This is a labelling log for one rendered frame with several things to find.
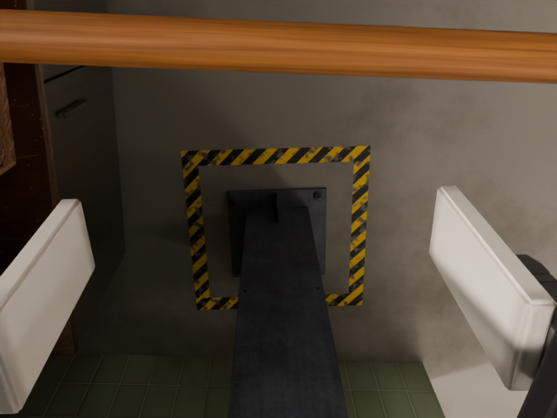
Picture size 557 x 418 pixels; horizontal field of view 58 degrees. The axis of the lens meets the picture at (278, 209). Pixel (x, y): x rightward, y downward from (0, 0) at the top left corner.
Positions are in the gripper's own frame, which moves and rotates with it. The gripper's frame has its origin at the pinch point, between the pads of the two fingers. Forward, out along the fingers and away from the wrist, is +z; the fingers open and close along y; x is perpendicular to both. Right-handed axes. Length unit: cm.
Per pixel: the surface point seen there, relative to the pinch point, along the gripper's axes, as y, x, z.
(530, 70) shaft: 16.2, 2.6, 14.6
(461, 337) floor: 71, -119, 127
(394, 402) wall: 41, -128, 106
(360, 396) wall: 30, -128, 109
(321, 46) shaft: 3.7, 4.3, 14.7
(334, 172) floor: 22, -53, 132
